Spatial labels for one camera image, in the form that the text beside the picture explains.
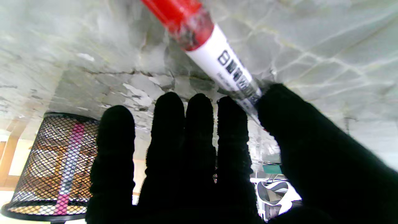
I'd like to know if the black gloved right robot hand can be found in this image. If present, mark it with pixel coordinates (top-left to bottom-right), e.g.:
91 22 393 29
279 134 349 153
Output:
85 83 398 224

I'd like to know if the black mesh pen cup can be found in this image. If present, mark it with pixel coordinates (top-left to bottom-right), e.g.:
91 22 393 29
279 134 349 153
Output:
1 112 100 222

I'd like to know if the teal binder clip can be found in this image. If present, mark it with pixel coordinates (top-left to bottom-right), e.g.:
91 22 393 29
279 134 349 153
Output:
262 164 284 175

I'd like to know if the white marker with red cap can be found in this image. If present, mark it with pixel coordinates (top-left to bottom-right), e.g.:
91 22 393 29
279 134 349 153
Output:
141 0 264 125

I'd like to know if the pink and white pen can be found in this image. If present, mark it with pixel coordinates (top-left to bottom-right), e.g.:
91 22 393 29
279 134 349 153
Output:
53 123 86 216

